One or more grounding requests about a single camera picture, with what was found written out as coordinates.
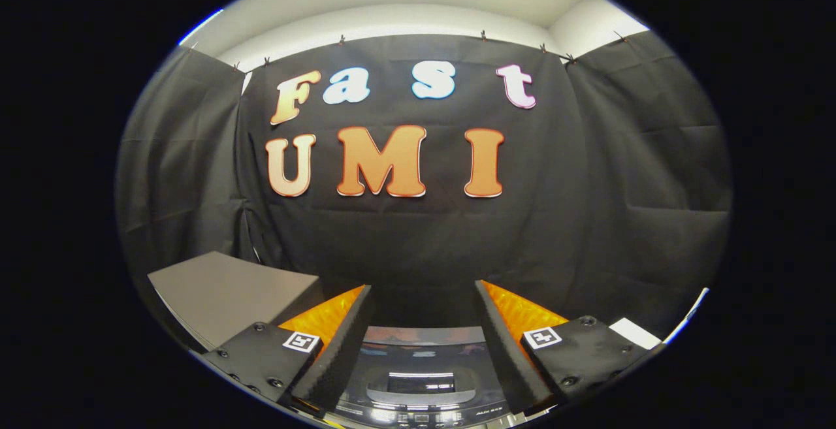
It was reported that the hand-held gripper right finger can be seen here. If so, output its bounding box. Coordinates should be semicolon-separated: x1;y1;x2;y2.
474;279;664;417

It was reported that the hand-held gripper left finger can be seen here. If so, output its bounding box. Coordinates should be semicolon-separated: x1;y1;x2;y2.
201;284;376;417

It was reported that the grey washing machine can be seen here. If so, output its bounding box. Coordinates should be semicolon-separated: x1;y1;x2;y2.
327;325;562;429

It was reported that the grey side table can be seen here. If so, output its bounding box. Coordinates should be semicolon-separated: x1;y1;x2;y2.
147;251;322;351

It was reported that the black backdrop cloth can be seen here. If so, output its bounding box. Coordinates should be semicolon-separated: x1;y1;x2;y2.
114;31;733;345

